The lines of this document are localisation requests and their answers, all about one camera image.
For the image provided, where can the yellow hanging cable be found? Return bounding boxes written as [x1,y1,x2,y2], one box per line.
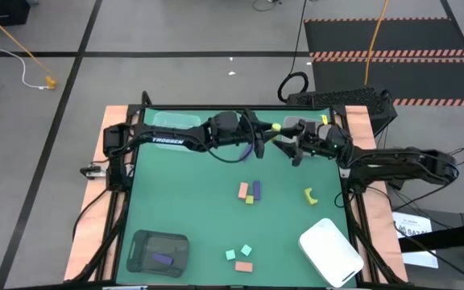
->
[0,2,59,91]
[363,0,391,87]

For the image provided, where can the clear plastic bin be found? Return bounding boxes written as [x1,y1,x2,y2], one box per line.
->
[152,111,201,153]

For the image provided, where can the black stand bar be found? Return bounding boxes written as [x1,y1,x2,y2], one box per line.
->
[396,220,464,254]

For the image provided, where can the green table mat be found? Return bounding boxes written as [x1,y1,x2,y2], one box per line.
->
[115,106,358,288]

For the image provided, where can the black metal clamp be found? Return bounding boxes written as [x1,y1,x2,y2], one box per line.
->
[79,163,108,180]

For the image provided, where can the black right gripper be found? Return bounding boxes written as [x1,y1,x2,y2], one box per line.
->
[275,122,338,168]

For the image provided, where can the smoky grey plastic bin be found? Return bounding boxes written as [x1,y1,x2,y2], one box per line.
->
[126,229,191,280]

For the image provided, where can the perforated black box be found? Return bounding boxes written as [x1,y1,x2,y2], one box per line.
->
[286,86,399,137]

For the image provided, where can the black hanging cable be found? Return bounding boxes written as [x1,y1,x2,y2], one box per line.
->
[276,0,310,104]

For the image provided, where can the opaque white plastic bin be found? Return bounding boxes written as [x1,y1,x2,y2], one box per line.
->
[297,217,365,289]

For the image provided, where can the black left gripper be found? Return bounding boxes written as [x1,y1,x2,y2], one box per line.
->
[238,118,280,160]

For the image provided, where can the white paper sheet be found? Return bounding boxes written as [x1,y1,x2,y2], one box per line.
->
[391,210,440,270]

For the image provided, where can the yellow arch block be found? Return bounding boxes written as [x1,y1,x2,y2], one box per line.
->
[304,187,319,207]

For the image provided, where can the white cable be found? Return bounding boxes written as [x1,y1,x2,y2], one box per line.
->
[0,0,50,90]

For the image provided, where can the black hazard-striped floor mat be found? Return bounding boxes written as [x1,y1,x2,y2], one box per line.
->
[303,17,464,109]

